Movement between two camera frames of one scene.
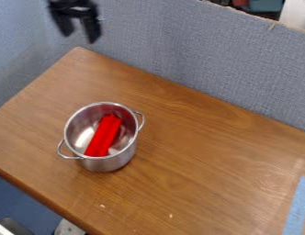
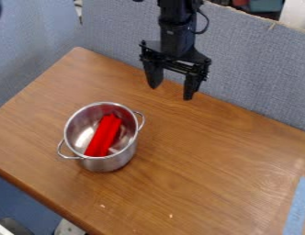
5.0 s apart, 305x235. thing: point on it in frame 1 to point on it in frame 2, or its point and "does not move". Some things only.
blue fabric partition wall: [236, 56] does not move
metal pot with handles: [78, 130] does not move
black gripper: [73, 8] to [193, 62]
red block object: [104, 136] does not move
